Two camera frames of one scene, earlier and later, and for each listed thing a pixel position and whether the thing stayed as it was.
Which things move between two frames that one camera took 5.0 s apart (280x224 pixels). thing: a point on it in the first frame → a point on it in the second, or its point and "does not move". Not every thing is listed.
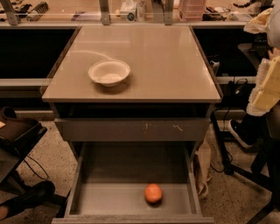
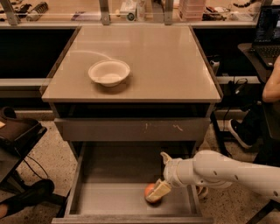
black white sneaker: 243,130 does not move
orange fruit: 153,193 does not move
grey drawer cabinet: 140,140 does not move
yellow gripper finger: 269,92 → 161,190
